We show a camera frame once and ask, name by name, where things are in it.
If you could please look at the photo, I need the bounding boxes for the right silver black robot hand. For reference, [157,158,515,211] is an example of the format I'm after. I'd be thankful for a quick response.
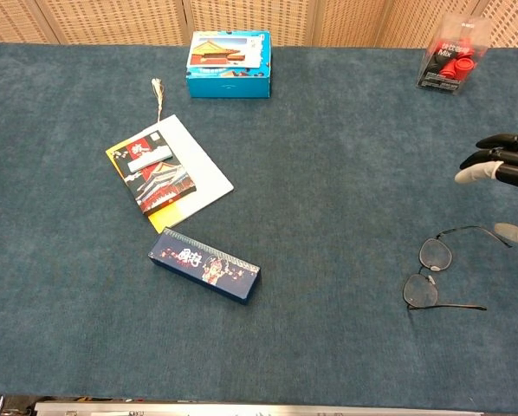
[454,133,518,248]

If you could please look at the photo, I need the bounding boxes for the thin black metal eyeglasses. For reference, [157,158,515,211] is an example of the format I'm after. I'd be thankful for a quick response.
[402,224,514,312]

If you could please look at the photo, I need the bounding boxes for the clear box with red capsules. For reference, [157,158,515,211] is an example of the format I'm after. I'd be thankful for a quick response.
[416,11,493,96]

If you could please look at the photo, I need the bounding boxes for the teal carpet table cover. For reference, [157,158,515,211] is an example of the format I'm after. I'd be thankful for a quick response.
[0,41,518,413]

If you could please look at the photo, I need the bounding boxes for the blue box with palace picture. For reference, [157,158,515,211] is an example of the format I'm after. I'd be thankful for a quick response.
[185,29,272,100]

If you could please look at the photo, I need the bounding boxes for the white and yellow booklet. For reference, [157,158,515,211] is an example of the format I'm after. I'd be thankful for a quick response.
[105,114,235,235]

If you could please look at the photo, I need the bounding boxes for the long dark blue printed box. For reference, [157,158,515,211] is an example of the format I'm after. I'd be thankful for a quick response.
[147,226,262,306]

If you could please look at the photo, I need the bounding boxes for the black palace print notebook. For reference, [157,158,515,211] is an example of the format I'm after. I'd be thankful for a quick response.
[111,129,198,217]

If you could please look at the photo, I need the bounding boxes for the woven rattan folding screen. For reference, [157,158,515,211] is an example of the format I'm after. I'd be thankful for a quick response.
[0,0,518,49]

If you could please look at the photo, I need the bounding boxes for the beige tassel cord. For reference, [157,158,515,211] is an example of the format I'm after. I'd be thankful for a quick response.
[150,77,165,125]

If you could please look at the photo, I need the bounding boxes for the aluminium rail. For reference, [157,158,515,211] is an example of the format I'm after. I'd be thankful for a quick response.
[33,400,485,416]

